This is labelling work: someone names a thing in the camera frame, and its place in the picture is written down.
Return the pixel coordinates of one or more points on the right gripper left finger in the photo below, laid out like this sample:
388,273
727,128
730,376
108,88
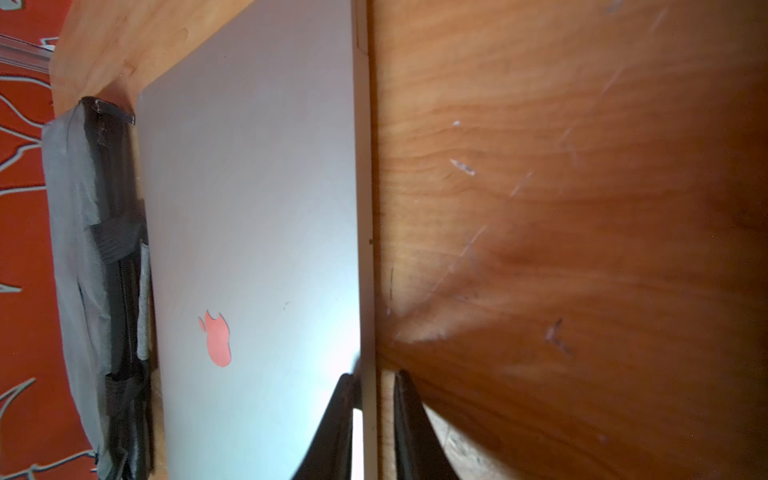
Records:
329,456

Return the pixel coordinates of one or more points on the silver laptop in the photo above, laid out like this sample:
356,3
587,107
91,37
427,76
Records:
256,171

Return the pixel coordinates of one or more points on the grey zippered laptop bag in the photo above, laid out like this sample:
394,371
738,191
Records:
98,239

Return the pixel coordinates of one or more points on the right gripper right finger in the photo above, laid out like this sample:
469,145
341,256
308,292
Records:
418,452

